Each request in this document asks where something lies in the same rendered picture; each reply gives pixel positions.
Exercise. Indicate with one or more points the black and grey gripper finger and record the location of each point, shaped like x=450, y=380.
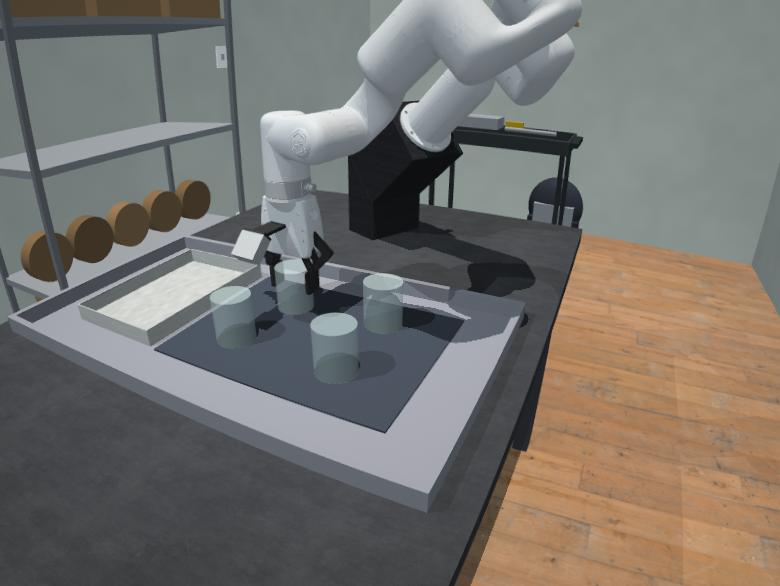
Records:
x=312, y=276
x=271, y=261

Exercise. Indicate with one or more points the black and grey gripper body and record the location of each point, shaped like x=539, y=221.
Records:
x=296, y=239

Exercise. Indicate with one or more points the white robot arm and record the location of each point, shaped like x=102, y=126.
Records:
x=475, y=44

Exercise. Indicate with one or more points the clear glass jar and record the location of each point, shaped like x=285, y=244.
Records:
x=383, y=303
x=233, y=316
x=334, y=339
x=290, y=286

